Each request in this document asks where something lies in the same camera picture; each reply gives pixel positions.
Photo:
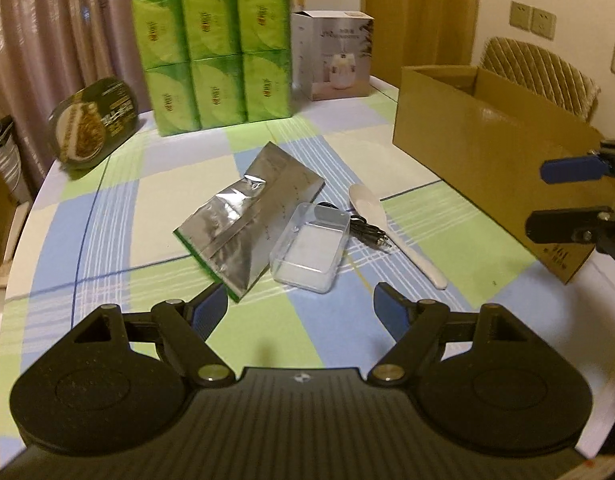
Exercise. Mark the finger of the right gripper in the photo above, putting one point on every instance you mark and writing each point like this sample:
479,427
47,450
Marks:
575,225
573,169

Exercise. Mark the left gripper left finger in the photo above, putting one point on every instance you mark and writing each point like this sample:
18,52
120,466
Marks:
184,328

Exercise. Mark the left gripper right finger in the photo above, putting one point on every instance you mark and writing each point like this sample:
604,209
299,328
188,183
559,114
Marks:
416,328

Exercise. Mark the silver foil pouch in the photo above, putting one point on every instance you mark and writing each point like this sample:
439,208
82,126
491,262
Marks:
232,234

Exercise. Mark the white rectangular plastic case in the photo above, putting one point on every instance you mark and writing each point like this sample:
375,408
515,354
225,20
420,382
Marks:
310,248

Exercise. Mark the white rice spoon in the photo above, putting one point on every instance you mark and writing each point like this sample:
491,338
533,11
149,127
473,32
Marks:
368,206

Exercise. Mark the large open cardboard box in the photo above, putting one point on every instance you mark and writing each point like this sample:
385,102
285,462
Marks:
487,137

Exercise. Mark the quilted beige chair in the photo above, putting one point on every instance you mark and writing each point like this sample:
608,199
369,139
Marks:
542,72

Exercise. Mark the wooden door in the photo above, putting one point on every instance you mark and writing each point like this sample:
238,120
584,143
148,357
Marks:
420,32

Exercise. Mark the dark green oval food tin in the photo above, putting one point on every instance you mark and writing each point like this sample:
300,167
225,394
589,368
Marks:
88,126

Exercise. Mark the white humidifier product box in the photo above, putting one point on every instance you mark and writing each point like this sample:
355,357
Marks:
332,52

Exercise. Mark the white buckets in dark bag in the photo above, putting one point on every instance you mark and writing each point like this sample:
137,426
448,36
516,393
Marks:
11,165

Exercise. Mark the green tissue pack bundle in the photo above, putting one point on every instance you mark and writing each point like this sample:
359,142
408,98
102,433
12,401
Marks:
214,63

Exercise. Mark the beige curtain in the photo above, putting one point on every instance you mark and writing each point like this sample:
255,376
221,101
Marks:
49,49

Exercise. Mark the double wall socket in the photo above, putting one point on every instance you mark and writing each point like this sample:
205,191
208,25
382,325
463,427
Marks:
537,21

